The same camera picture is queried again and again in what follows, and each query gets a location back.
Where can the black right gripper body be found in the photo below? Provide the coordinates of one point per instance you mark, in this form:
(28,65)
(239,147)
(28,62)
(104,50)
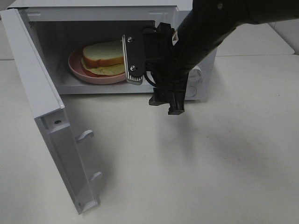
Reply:
(160,57)

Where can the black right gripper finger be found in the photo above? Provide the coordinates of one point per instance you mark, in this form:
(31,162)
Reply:
(176,100)
(159,97)

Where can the round white door button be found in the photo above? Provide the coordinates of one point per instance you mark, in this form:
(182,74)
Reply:
(191,91)

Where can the sandwich with lettuce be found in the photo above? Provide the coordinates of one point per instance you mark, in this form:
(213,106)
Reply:
(103,59)

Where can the pink round plate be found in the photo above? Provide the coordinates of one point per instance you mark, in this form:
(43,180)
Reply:
(74,62)

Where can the white microwave door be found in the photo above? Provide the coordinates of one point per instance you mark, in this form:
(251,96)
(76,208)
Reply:
(49,110)

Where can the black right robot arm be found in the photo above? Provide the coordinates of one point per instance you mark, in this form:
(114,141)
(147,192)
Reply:
(210,22)

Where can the lower white timer knob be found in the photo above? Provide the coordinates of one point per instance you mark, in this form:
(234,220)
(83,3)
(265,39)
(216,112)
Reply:
(195,75)

